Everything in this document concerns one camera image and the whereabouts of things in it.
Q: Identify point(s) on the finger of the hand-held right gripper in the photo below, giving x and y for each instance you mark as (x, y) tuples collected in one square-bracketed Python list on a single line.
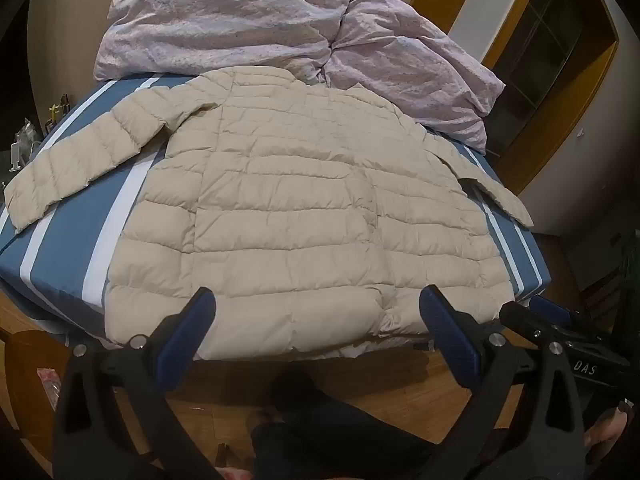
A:
[(550, 307), (517, 317)]

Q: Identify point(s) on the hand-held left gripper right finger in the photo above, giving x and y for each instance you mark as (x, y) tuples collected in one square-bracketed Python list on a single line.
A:
[(445, 325)]

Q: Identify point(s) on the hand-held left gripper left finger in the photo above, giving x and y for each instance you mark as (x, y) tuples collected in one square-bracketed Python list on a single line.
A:
[(197, 312)]

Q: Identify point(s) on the beige puffer jacket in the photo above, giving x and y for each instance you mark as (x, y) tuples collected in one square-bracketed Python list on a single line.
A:
[(300, 200)]

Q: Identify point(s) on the person's foot in sandal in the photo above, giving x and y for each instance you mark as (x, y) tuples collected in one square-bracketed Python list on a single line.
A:
[(607, 435)]

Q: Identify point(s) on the blue white striped bed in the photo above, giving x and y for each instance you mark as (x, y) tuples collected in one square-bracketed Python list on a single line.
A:
[(70, 255)]

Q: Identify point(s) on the pink patterned item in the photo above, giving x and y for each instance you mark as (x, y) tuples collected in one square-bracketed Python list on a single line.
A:
[(50, 387)]

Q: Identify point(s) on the dark wood-framed cabinet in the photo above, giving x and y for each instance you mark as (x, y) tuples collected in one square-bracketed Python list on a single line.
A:
[(565, 125)]

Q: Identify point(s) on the white phone stand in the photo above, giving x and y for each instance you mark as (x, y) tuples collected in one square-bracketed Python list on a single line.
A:
[(15, 152)]

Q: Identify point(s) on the pen holder with pens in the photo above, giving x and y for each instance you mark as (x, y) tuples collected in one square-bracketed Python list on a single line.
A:
[(56, 110)]

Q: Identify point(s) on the clear plastic bag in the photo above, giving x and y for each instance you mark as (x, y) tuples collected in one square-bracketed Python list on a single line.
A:
[(25, 132)]

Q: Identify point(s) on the dark glass door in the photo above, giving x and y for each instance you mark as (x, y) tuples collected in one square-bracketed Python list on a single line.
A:
[(540, 50)]

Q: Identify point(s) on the lilac crumpled duvet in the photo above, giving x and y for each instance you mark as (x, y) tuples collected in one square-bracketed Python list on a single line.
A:
[(260, 15)]

